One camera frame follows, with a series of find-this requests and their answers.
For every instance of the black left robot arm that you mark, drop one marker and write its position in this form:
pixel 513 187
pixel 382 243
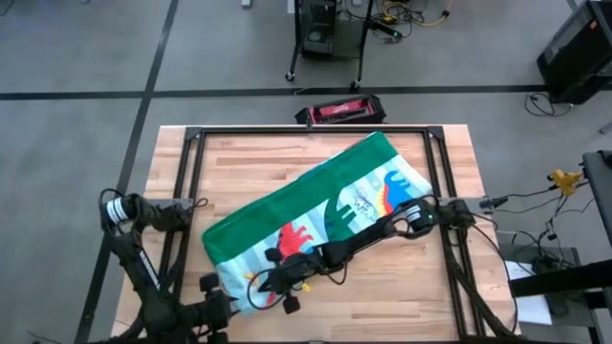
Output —
pixel 145 271

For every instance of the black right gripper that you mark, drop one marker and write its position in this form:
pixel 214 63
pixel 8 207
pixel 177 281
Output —
pixel 301 270

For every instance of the dark grey workbench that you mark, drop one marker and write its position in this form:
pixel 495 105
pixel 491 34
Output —
pixel 600 191

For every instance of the black crossbar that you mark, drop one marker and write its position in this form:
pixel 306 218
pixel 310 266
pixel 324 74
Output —
pixel 564 279

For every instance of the black metal table frame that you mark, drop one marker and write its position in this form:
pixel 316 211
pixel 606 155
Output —
pixel 287 129

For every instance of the black power adapter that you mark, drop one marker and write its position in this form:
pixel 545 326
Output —
pixel 545 264

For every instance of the dinosaur print towel green border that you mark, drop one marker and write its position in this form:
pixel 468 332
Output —
pixel 287 205

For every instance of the white paper sheet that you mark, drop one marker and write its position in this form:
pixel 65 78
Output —
pixel 533 310

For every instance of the black equipment case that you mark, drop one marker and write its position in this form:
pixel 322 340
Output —
pixel 578 52

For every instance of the red and black tool case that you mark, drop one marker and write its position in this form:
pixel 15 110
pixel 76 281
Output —
pixel 342 110

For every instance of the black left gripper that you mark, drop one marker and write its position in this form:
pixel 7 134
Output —
pixel 212 315

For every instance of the black computer tower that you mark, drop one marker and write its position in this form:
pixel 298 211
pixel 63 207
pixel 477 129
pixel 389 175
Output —
pixel 318 28

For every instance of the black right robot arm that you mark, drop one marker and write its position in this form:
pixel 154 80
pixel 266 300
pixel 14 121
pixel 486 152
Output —
pixel 363 240

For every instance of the black wheeled cart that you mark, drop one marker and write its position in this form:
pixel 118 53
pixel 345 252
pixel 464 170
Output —
pixel 346 43

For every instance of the grey side table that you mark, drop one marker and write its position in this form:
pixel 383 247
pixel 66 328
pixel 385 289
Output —
pixel 514 248

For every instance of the black power strip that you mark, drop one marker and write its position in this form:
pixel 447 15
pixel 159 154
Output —
pixel 385 29

